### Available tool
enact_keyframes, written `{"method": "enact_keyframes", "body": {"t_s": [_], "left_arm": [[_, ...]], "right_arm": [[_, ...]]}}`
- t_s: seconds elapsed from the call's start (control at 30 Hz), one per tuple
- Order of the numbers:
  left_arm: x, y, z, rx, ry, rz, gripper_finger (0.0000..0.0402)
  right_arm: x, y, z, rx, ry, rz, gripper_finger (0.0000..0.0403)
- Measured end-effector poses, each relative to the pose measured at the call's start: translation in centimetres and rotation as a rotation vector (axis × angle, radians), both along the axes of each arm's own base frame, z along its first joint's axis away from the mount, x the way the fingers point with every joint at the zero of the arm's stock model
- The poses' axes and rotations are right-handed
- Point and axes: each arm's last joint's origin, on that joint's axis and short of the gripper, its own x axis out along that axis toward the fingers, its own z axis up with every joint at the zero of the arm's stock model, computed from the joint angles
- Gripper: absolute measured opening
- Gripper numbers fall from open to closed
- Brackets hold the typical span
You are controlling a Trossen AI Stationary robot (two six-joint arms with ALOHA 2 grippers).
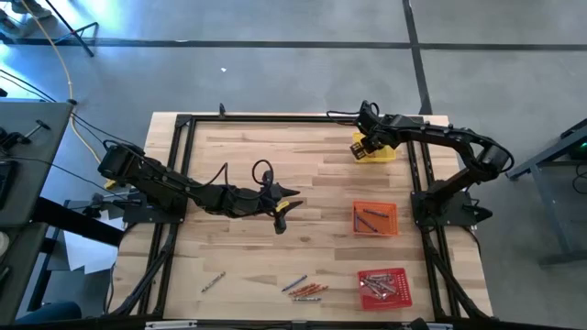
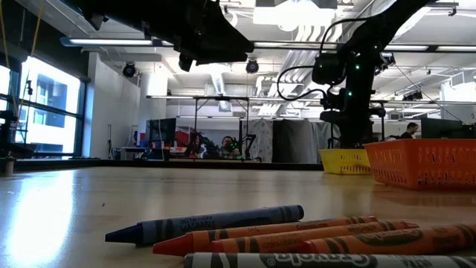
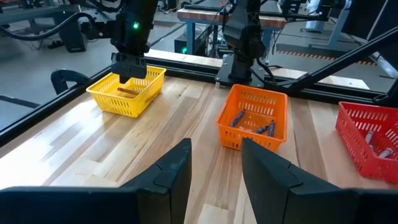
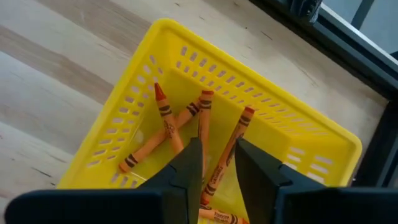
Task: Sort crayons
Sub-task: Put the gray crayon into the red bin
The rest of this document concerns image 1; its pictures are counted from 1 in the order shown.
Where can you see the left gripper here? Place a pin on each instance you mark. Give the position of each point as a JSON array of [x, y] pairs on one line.
[[268, 199]]

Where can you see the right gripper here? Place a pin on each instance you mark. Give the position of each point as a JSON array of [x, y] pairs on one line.
[[380, 132]]

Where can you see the white crayon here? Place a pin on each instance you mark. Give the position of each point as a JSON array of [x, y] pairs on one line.
[[387, 286], [306, 299], [213, 282], [381, 276]]

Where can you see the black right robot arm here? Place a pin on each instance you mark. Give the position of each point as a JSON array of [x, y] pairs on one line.
[[440, 133]]

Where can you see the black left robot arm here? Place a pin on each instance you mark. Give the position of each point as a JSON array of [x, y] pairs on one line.
[[169, 183]]

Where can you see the yellow plastic basket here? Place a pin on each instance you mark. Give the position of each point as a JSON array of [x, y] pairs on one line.
[[385, 158]]

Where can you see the orange plastic basket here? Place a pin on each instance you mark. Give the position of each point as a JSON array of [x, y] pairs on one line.
[[389, 229]]

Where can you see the black table clamp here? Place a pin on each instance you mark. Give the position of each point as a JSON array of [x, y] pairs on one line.
[[222, 110]]

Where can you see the red plastic basket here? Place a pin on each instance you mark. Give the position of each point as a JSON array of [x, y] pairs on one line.
[[401, 293]]

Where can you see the white paper sheet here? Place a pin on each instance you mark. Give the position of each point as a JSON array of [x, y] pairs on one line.
[[87, 254]]

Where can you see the black support beam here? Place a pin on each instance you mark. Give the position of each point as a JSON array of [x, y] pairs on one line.
[[78, 222]]

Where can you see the black device green light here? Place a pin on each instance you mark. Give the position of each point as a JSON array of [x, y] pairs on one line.
[[579, 149]]

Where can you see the person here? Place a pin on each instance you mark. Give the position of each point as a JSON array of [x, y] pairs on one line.
[[50, 311]]

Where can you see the black clamp tool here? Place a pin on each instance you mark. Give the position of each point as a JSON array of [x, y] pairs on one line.
[[27, 131]]

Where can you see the grey side table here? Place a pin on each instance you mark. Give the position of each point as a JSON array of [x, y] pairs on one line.
[[27, 110]]

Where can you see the black tripod stand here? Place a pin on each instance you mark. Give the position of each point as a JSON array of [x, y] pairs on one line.
[[69, 27]]

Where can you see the white edge bracket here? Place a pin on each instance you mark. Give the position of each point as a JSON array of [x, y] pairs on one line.
[[435, 326], [170, 324]]

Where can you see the grey desk frame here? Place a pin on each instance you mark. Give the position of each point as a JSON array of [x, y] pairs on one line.
[[557, 220]]

